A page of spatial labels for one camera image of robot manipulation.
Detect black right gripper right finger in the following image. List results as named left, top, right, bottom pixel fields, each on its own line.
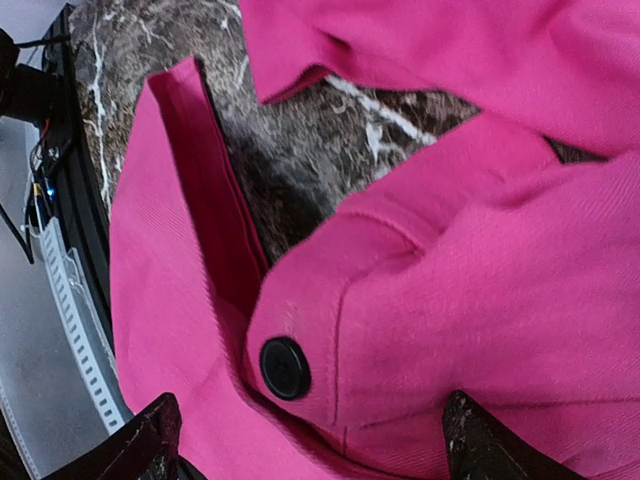
left=442, top=390, right=583, bottom=480

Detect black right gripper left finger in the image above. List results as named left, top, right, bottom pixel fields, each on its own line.
left=49, top=393, right=182, bottom=479

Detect pink trousers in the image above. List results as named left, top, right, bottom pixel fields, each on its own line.
left=110, top=1, right=639, bottom=479

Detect white slotted cable duct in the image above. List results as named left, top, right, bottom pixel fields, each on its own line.
left=39, top=218, right=131, bottom=435

